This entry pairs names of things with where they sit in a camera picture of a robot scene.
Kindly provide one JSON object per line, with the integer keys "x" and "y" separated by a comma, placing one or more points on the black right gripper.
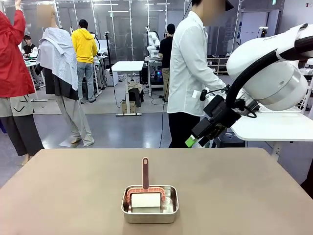
{"x": 204, "y": 127}

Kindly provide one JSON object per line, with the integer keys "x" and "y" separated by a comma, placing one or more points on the person's right forearm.
{"x": 212, "y": 78}

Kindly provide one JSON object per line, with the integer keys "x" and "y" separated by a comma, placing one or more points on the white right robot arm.
{"x": 266, "y": 73}

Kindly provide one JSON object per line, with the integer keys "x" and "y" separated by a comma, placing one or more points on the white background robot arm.
{"x": 152, "y": 39}

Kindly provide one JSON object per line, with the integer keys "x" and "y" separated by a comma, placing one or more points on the person in white shirt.
{"x": 185, "y": 73}

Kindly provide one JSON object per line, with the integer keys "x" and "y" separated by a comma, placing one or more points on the cardboard box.
{"x": 128, "y": 107}

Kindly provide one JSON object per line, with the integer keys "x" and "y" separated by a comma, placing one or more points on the white table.
{"x": 274, "y": 127}

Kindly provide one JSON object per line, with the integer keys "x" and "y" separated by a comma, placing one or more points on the metal equipment rack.
{"x": 154, "y": 73}

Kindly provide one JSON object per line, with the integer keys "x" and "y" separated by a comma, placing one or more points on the shoe shelf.
{"x": 217, "y": 63}

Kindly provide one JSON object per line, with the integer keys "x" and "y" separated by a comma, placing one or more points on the rectangular metal tin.
{"x": 149, "y": 216}

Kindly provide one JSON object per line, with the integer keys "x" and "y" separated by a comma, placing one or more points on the person in black shirt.
{"x": 166, "y": 61}

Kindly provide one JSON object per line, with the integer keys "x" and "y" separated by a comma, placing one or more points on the white standing desk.
{"x": 128, "y": 67}

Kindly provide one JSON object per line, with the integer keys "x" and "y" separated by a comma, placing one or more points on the white paper sheet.
{"x": 65, "y": 143}

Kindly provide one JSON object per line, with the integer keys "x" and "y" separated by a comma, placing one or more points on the person in yellow hoodie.
{"x": 84, "y": 46}

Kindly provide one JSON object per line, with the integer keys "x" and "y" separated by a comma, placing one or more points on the mannequin in pale blue shirt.
{"x": 58, "y": 61}

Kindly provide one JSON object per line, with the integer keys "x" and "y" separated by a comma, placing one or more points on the seated person in dark jacket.
{"x": 30, "y": 47}

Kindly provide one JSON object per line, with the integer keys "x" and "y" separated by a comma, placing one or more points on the mannequin in red jacket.
{"x": 12, "y": 68}

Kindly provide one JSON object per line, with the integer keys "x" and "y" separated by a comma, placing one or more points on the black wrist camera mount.
{"x": 222, "y": 111}

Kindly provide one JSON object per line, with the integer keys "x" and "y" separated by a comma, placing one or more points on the black camera tripod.
{"x": 108, "y": 54}

